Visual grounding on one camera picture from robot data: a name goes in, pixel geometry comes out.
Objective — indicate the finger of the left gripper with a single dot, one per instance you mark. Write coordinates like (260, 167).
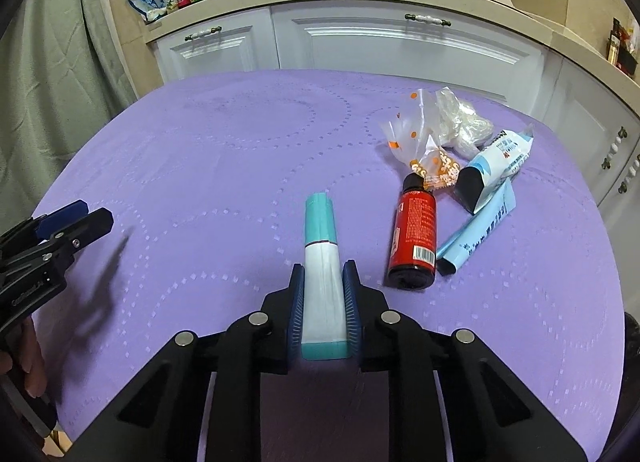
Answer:
(52, 223)
(92, 227)

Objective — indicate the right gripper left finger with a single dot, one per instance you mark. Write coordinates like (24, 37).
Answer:
(199, 398)

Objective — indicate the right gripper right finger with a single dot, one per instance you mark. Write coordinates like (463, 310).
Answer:
(450, 397)

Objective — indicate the red label dark bottle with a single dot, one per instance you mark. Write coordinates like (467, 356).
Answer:
(412, 262)

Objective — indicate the white teal tube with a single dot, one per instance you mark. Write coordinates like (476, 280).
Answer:
(324, 328)

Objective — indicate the light blue tube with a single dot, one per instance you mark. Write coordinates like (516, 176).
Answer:
(456, 250)

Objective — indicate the clear plastic bag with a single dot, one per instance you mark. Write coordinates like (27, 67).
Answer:
(461, 128)

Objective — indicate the orange printed clear wrapper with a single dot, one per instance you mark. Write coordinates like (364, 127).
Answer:
(416, 135)

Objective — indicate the person left hand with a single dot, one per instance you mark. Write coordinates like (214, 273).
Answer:
(31, 361)

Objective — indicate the purple tablecloth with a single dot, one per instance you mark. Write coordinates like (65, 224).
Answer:
(219, 185)

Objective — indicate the grey green curtain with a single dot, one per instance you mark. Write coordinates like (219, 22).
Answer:
(62, 80)

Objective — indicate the red black utensil box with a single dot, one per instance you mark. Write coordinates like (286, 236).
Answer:
(626, 62)

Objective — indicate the dark sauce bottle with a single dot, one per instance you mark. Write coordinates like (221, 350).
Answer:
(613, 48)

